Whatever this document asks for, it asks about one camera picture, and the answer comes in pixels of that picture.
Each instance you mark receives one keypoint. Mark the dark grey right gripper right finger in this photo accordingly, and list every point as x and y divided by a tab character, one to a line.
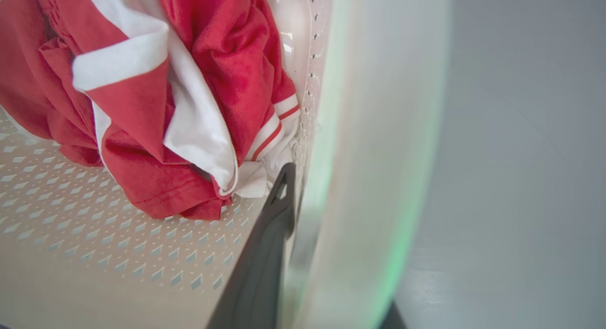
391	318

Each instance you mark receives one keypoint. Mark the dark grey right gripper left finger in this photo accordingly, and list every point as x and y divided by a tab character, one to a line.
258	267

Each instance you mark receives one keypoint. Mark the white perforated plastic laundry basket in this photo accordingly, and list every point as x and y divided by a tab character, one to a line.
331	177

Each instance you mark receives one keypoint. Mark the red and white garment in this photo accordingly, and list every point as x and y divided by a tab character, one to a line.
142	111

